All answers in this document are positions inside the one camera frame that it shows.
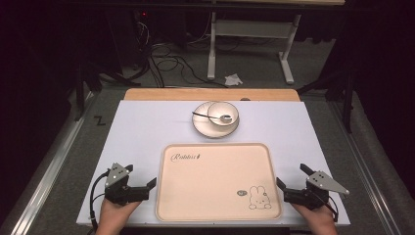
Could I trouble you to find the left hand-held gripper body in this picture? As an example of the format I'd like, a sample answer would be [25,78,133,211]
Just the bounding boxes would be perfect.
[104,162,151,207]

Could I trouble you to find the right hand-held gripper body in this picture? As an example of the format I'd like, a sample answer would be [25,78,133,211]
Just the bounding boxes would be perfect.
[284,170,350,211]

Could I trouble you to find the person's left hand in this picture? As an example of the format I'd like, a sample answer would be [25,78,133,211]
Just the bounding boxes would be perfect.
[95,198,142,235]

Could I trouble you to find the person's right hand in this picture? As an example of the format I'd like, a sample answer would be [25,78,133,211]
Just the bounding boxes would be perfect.
[291,202,339,235]

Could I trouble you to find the white table mat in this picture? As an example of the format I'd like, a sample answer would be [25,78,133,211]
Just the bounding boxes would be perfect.
[75,100,352,228]

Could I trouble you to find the beige tray with rabbit print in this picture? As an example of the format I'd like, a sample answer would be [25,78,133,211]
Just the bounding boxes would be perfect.
[155,142,284,223]

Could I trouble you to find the black metal stand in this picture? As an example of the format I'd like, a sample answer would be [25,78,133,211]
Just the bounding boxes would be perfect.
[296,69,357,134]
[73,60,140,122]

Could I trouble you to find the cream round plate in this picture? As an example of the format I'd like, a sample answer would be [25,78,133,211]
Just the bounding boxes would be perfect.
[191,100,241,139]

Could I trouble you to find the metal spoon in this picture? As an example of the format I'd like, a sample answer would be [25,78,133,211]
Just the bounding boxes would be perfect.
[192,111,234,124]

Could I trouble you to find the cream bowl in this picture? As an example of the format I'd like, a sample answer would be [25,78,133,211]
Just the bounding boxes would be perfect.
[207,101,240,128]

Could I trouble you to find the wooden table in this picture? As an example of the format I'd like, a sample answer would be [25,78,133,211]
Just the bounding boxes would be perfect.
[123,87,301,103]

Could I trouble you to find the crumpled white paper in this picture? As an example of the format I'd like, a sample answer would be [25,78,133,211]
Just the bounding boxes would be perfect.
[223,72,245,87]

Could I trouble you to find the dark device with red light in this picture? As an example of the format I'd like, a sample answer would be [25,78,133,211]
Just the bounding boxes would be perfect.
[131,9,152,22]

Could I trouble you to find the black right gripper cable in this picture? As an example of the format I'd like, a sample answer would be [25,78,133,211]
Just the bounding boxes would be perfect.
[327,195,341,223]

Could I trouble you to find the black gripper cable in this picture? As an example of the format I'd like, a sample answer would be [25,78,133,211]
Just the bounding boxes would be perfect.
[327,195,341,223]
[89,169,111,233]

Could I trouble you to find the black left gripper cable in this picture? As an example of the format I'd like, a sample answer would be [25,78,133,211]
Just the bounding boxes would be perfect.
[89,169,111,233]

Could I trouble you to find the aluminium rail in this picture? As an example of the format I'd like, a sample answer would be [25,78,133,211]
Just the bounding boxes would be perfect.
[328,100,404,235]
[9,92,100,235]

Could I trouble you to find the black floor cables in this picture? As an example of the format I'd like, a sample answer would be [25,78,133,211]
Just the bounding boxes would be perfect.
[130,19,230,90]

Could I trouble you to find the white desk frame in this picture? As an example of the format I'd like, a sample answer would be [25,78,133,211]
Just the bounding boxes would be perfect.
[207,0,346,86]

